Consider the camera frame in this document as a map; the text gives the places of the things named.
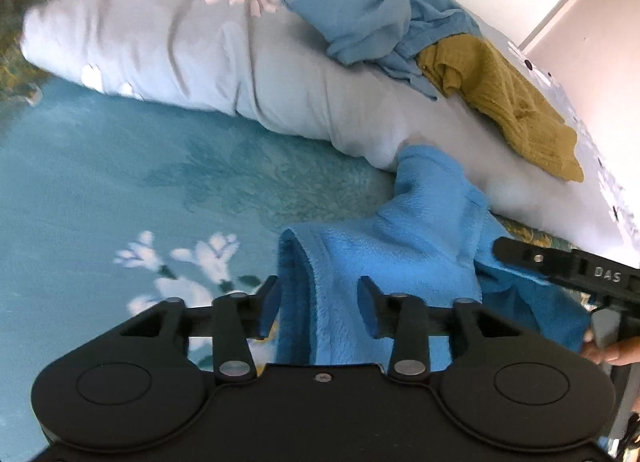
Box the blue fleece garment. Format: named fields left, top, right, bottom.
left=276, top=145, right=590, bottom=366

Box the mustard yellow knit garment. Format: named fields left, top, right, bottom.
left=416, top=34, right=585, bottom=182

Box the teal floral bed blanket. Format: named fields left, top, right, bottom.
left=1, top=0, right=394, bottom=461

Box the light grey floral quilt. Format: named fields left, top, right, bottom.
left=21, top=0, right=639, bottom=265

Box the person's right hand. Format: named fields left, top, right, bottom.
left=579, top=328, right=640, bottom=416

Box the light blue crumpled garment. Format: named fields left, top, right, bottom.
left=282, top=0, right=480, bottom=101

